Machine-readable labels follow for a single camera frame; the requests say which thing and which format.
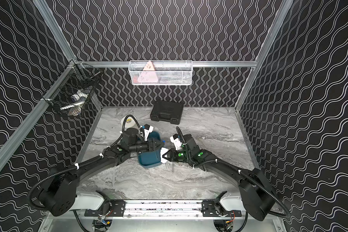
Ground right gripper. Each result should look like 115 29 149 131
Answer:
161 148 192 162

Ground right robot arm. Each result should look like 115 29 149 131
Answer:
163 127 291 221

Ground pink triangular card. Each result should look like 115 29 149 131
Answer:
138 61 159 84

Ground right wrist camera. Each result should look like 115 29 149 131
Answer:
170 134 182 150

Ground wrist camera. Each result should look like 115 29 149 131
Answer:
170 134 182 150
142 124 154 141

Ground black wire basket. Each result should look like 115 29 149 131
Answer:
44 61 102 118

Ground teal plastic tray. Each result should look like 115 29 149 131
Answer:
138 131 162 169

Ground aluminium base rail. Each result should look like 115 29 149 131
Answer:
46 199 282 220

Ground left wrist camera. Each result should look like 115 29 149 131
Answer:
142 124 154 141

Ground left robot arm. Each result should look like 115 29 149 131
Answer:
27 124 165 217

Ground white tape roll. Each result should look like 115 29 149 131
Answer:
121 117 138 130

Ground black plastic tool case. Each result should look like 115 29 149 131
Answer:
150 101 184 125

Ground white wipe cloth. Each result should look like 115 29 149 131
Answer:
160 148 169 163

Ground white wire basket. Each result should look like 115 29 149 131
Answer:
128 60 193 86

